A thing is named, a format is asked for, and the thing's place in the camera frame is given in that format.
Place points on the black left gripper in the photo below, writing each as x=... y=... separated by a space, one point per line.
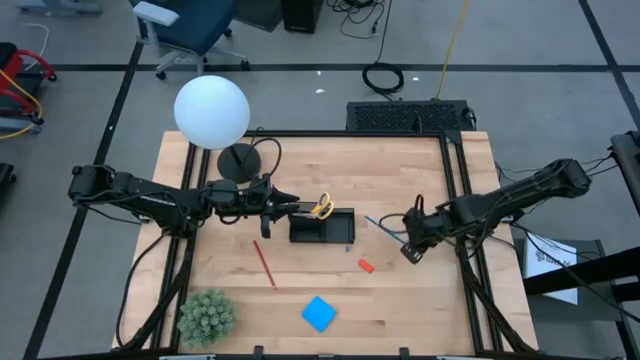
x=255 y=200

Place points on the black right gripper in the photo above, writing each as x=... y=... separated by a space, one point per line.
x=425 y=227

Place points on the blue pencil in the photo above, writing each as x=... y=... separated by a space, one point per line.
x=382 y=228

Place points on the red pencil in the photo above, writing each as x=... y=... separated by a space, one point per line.
x=264 y=265

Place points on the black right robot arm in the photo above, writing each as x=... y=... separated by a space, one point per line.
x=525 y=195

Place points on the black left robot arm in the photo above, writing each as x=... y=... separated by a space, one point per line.
x=150 y=197

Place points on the black mesh desk organizer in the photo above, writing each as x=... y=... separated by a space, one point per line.
x=340 y=230

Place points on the blue office chair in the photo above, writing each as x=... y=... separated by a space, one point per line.
x=200 y=20

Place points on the orange eraser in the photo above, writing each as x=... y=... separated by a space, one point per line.
x=366 y=265

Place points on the black perforated computer case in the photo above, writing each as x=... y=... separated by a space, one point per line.
x=405 y=116

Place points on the white globe desk lamp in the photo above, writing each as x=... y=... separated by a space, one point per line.
x=212 y=112

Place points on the blue sticky note pad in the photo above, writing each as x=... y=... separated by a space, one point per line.
x=319 y=314

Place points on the green potted plant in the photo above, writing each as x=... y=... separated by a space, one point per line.
x=206 y=317

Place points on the white printed paper sheet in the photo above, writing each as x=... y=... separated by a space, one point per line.
x=550 y=260

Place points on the black floor box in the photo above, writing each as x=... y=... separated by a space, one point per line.
x=301 y=15

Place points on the red cart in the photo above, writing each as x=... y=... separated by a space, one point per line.
x=12 y=65

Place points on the black aluminium table frame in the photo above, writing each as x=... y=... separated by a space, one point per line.
x=350 y=134

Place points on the black table edge bracket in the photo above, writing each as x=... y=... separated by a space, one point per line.
x=258 y=350
x=404 y=352

